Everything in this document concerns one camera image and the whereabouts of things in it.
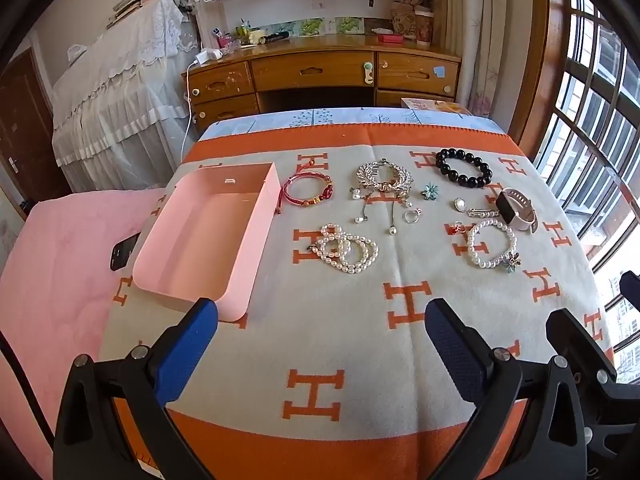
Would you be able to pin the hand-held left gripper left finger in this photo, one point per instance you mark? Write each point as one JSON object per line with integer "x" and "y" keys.
{"x": 187, "y": 345}

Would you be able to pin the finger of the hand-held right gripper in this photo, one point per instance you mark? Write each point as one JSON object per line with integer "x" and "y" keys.
{"x": 575, "y": 332}
{"x": 631, "y": 285}

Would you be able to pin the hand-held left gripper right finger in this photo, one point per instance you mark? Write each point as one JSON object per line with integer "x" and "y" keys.
{"x": 455, "y": 350}

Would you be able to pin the pink rectangular box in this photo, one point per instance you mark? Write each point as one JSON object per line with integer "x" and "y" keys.
{"x": 200, "y": 240}

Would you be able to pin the gold teal flower charm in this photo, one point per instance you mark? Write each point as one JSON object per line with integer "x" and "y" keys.
{"x": 511, "y": 262}

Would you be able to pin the orange patterned blanket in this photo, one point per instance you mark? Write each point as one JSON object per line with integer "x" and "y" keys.
{"x": 350, "y": 335}

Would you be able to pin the black phone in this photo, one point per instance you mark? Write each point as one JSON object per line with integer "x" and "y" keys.
{"x": 124, "y": 255}

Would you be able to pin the silver pearl pin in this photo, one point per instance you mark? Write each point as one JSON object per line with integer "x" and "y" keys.
{"x": 482, "y": 212}

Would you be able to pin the pink blanket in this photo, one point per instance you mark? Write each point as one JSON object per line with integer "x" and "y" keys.
{"x": 60, "y": 285}

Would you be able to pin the oval white gem pendant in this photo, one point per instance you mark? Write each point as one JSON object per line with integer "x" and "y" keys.
{"x": 460, "y": 204}

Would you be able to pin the teal flower brooch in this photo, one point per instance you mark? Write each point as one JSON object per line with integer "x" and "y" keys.
{"x": 431, "y": 192}

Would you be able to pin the orange book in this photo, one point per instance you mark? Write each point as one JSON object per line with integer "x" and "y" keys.
{"x": 435, "y": 106}

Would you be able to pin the light blue tree print sheet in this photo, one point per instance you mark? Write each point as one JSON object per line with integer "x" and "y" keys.
{"x": 340, "y": 117}

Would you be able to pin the white lace cover cloth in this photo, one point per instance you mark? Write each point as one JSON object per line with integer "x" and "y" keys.
{"x": 125, "y": 85}

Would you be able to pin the brown wooden door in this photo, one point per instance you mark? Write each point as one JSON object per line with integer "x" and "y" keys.
{"x": 25, "y": 125}

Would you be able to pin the blue sticker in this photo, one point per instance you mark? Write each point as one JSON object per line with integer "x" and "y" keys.
{"x": 439, "y": 72}

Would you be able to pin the green white hook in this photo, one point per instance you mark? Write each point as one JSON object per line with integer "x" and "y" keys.
{"x": 369, "y": 74}

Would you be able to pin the white floral curtain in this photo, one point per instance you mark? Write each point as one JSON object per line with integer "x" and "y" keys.
{"x": 485, "y": 35}

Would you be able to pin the white charger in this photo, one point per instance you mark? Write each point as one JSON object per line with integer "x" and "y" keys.
{"x": 210, "y": 56}

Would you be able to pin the wooden desk with drawers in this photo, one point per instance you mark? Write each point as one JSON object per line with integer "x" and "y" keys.
{"x": 310, "y": 67}

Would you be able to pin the red flat box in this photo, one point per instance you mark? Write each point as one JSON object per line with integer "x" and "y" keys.
{"x": 391, "y": 38}

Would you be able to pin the black flashlight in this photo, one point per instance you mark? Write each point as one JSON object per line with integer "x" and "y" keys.
{"x": 276, "y": 37}

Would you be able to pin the brown paper bags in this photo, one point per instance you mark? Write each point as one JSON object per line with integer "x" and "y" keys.
{"x": 412, "y": 17}

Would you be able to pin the leaf print poster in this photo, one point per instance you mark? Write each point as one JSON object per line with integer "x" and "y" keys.
{"x": 312, "y": 26}

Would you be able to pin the stack of books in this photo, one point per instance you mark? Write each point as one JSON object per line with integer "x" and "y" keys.
{"x": 135, "y": 2}

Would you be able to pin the window with wooden frame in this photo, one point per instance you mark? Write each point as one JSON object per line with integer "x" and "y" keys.
{"x": 590, "y": 110}

